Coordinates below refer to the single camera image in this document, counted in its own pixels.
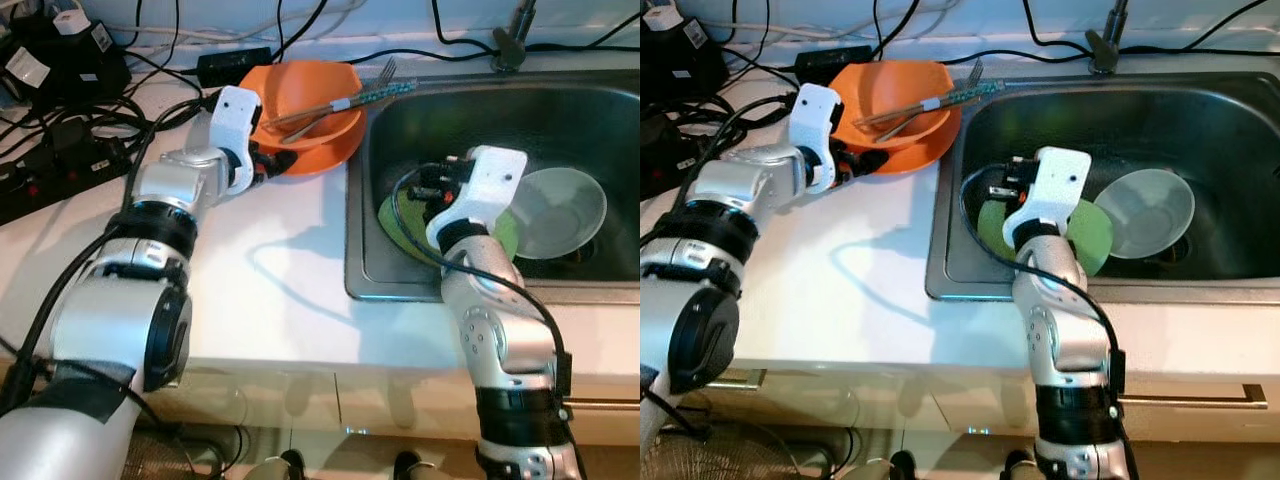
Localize teal handled utensil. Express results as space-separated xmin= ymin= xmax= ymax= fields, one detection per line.
xmin=855 ymin=80 xmax=1006 ymax=126
xmin=262 ymin=78 xmax=421 ymax=129

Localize silver metal fork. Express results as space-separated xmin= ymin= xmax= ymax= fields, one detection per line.
xmin=280 ymin=57 xmax=399 ymax=146
xmin=875 ymin=58 xmax=987 ymax=143

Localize orange plastic plate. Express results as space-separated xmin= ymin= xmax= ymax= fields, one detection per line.
xmin=250 ymin=100 xmax=369 ymax=179
xmin=840 ymin=100 xmax=961 ymax=177

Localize green plastic plate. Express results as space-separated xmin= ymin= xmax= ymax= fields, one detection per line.
xmin=378 ymin=185 xmax=521 ymax=267
xmin=975 ymin=195 xmax=1114 ymax=277

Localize stainless steel sink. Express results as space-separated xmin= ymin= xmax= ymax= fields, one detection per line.
xmin=925 ymin=75 xmax=1280 ymax=303
xmin=345 ymin=75 xmax=641 ymax=303

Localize small black power adapter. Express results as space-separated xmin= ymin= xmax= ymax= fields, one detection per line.
xmin=795 ymin=45 xmax=873 ymax=83
xmin=197 ymin=47 xmax=273 ymax=87

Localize translucent grey bowl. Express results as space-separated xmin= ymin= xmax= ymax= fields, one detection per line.
xmin=1093 ymin=168 xmax=1196 ymax=261
xmin=510 ymin=167 xmax=608 ymax=261

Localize metal sink faucet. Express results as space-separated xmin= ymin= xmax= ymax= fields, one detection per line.
xmin=1085 ymin=0 xmax=1131 ymax=76
xmin=493 ymin=0 xmax=541 ymax=74

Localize black power strip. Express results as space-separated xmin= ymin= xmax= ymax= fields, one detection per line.
xmin=640 ymin=110 xmax=703 ymax=201
xmin=0 ymin=130 xmax=136 ymax=226

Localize black charger with white labels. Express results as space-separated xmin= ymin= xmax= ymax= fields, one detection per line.
xmin=0 ymin=10 xmax=131 ymax=106
xmin=640 ymin=5 xmax=729 ymax=101

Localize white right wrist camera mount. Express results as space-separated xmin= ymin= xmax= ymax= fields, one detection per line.
xmin=425 ymin=146 xmax=529 ymax=251
xmin=1003 ymin=146 xmax=1093 ymax=251

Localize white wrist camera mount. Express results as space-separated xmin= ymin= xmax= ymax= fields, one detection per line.
xmin=207 ymin=86 xmax=264 ymax=193
xmin=790 ymin=84 xmax=844 ymax=197
xmin=425 ymin=146 xmax=529 ymax=251
xmin=1003 ymin=146 xmax=1093 ymax=251

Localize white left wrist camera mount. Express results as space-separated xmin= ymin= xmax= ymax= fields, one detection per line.
xmin=790 ymin=84 xmax=844 ymax=197
xmin=207 ymin=86 xmax=264 ymax=193

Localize wire grille floor fan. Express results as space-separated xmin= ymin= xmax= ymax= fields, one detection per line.
xmin=640 ymin=430 xmax=801 ymax=480
xmin=120 ymin=425 xmax=246 ymax=480

